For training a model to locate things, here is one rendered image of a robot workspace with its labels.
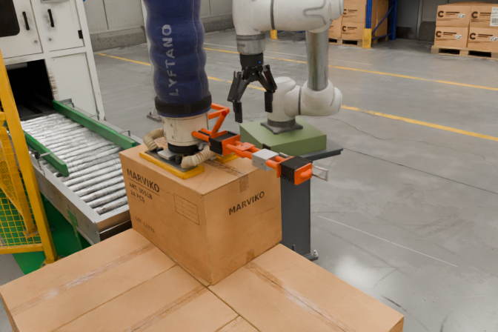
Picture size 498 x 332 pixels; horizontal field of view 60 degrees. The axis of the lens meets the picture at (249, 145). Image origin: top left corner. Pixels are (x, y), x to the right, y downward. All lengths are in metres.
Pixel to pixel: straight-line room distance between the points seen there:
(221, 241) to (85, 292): 0.57
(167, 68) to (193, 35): 0.15
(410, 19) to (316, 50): 8.57
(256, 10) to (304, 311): 1.02
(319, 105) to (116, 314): 1.33
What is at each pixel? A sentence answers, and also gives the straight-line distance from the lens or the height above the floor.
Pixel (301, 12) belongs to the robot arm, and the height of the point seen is 1.54.
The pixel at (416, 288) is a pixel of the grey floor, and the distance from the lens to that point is 2.62.
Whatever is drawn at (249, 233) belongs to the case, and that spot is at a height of 0.68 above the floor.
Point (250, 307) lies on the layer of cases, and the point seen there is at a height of 0.54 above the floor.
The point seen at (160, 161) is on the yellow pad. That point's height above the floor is 0.96.
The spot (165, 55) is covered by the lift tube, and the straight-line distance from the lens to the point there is 1.62.
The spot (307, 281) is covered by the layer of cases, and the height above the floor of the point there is 0.54.
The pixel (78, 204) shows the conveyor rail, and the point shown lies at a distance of 2.39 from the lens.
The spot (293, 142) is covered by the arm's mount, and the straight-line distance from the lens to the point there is 2.20.
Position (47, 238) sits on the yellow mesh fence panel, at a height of 0.20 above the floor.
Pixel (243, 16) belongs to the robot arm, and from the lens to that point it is 1.32.
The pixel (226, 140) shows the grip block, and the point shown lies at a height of 1.10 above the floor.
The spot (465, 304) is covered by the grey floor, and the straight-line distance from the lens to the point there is 2.60.
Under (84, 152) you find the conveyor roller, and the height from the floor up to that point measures 0.53.
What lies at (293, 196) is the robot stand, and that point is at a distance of 2.46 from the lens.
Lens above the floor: 1.66
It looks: 22 degrees down
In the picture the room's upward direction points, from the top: 4 degrees counter-clockwise
